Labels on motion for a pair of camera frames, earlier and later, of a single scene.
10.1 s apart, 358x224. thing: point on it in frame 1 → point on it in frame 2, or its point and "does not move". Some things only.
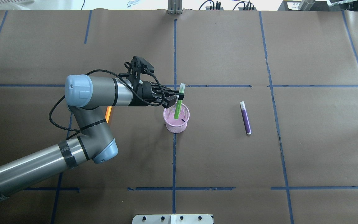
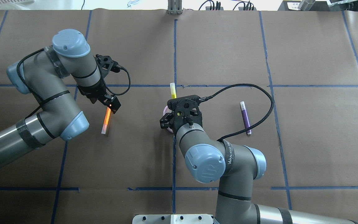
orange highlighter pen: (107, 113) does not move
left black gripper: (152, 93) → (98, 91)
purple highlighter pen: (247, 126) does not move
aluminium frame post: (171, 10) does not move
